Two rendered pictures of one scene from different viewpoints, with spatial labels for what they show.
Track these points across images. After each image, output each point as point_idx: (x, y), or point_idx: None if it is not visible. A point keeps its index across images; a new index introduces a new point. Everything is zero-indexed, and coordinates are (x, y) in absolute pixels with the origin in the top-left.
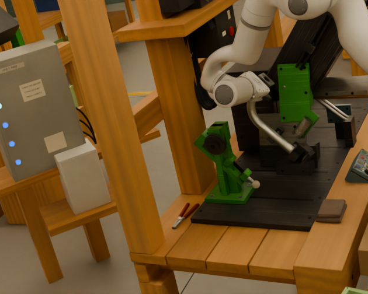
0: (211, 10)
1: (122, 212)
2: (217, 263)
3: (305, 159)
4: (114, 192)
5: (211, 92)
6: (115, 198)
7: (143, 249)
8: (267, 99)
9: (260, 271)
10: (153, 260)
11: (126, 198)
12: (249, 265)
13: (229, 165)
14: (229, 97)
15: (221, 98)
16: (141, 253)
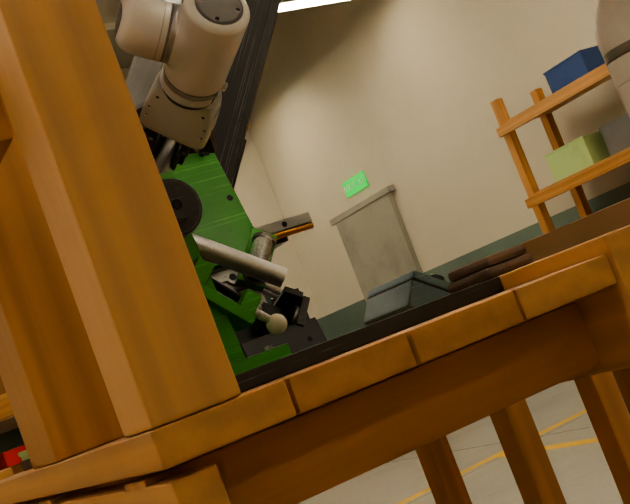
0: None
1: (112, 255)
2: (442, 324)
3: (303, 309)
4: (71, 181)
5: (163, 36)
6: (80, 203)
7: (205, 385)
8: (213, 145)
9: (546, 294)
10: (250, 415)
11: (121, 191)
12: (518, 289)
13: (206, 285)
14: (234, 8)
15: (216, 13)
16: (196, 413)
